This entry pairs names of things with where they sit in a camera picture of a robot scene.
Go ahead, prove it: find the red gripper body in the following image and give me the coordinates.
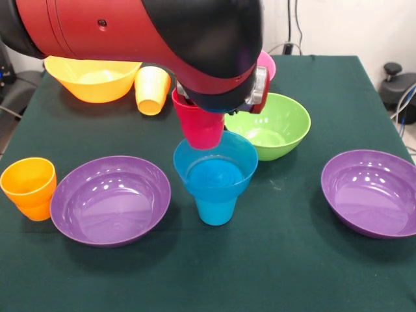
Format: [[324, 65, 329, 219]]
[[175, 66, 272, 116]]

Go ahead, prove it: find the large pink plastic bowl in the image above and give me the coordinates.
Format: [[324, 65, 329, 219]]
[[256, 50, 277, 82]]

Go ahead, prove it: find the red plastic cup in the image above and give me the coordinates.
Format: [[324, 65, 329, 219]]
[[171, 87, 226, 151]]

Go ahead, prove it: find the green plastic bowl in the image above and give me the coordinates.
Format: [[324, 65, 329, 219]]
[[224, 92, 312, 162]]

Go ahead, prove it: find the small blue plastic bowl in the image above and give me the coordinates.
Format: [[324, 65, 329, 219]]
[[172, 131, 259, 204]]

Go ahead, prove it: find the yellow orange plastic cup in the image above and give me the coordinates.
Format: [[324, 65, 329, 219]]
[[134, 66, 172, 116]]

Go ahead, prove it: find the blue plastic cup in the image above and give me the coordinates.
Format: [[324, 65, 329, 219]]
[[194, 194, 238, 226]]

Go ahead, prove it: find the shallow purple plastic bowl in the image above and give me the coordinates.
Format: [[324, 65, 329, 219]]
[[320, 149, 416, 241], [49, 155, 172, 249]]

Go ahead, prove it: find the black stand with knob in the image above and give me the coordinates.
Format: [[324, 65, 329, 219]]
[[378, 62, 416, 111]]

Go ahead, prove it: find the large orange plastic bowl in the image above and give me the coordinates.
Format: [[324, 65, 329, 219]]
[[44, 55, 143, 104]]

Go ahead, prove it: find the dark green tablecloth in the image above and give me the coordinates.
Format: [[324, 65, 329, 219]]
[[0, 54, 416, 312]]

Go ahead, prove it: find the black grey chair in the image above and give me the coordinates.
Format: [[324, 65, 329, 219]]
[[0, 70, 45, 118]]

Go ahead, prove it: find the black equipment box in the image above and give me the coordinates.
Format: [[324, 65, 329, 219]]
[[0, 42, 17, 86]]

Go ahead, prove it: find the black wall cable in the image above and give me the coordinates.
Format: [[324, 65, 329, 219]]
[[294, 0, 305, 55], [287, 0, 293, 44]]

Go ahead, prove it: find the light blue cable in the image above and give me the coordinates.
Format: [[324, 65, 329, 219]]
[[389, 83, 416, 123]]

